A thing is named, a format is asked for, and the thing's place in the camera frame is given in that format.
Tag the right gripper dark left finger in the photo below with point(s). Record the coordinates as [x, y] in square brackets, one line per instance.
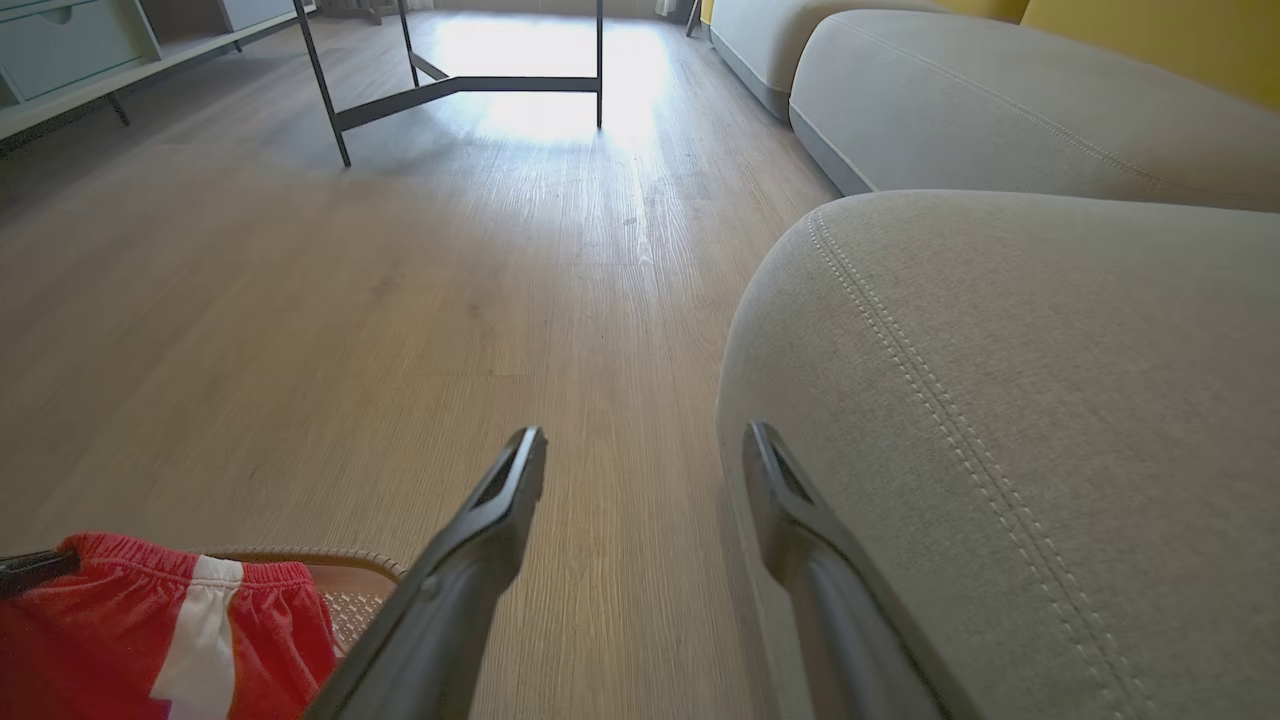
[450, 610]

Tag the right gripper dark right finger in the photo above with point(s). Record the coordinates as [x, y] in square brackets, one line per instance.
[835, 620]

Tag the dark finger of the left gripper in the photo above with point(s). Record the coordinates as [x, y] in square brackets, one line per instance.
[35, 570]

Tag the red shorts with white stripe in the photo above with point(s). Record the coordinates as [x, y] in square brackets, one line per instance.
[90, 650]

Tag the white basket with brown rim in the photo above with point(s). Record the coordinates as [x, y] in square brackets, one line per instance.
[360, 590]

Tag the grey sofa seat with stitching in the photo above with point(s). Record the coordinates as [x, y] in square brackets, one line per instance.
[1050, 450]

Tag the pale green low cabinet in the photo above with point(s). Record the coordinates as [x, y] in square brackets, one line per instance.
[70, 50]

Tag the grey sofa section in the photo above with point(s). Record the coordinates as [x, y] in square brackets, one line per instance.
[1000, 110]
[760, 40]

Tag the black metal table frame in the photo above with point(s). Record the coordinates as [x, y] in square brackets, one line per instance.
[470, 86]

